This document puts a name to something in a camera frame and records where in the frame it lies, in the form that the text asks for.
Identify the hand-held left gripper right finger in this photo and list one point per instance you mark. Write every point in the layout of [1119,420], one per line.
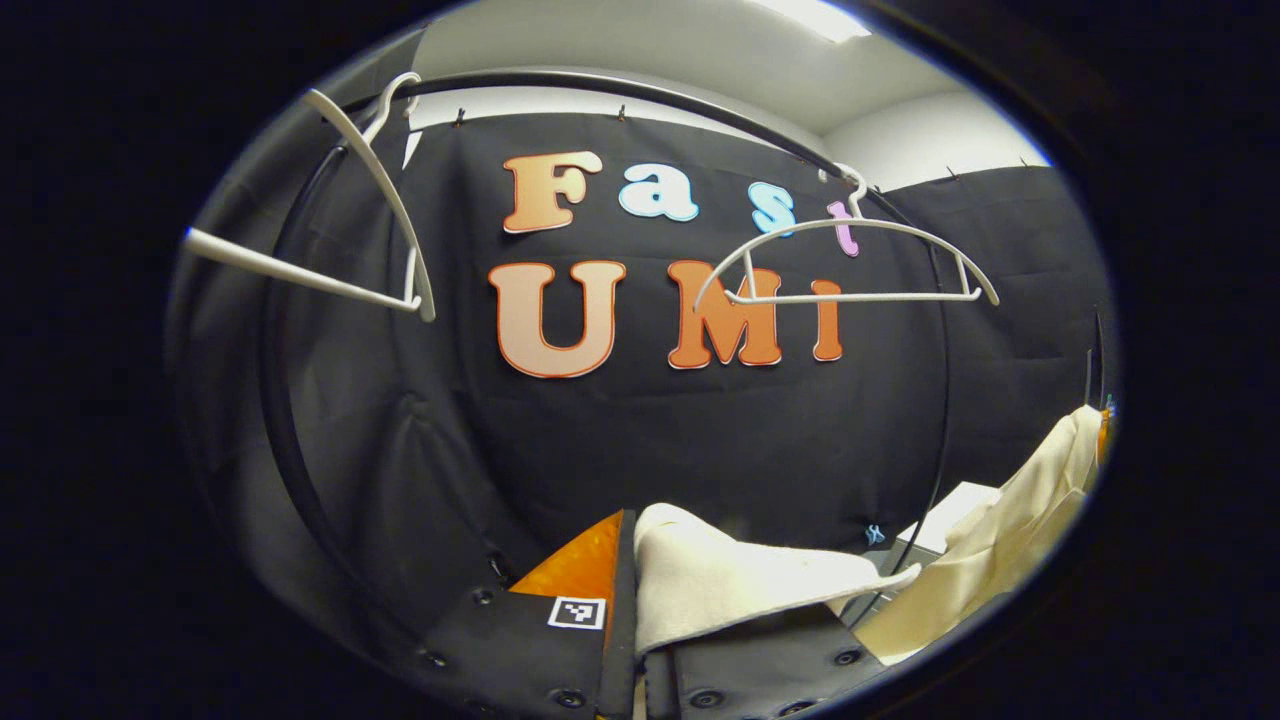
[760,670]

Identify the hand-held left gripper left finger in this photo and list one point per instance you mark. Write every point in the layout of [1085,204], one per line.
[625,600]

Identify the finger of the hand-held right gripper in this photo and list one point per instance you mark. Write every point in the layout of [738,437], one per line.
[1104,435]

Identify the cream jacket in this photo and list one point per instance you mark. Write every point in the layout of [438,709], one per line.
[720,580]

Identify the white clothes hanger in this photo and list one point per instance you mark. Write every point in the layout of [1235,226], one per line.
[300,272]
[850,297]

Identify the black backdrop cloth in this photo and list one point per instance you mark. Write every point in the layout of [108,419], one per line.
[620,440]

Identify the blue clip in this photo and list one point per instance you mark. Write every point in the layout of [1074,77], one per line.
[875,535]

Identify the ceiling light panel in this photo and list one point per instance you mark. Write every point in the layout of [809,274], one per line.
[815,18]

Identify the black clothes rail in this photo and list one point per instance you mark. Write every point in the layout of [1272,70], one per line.
[560,77]

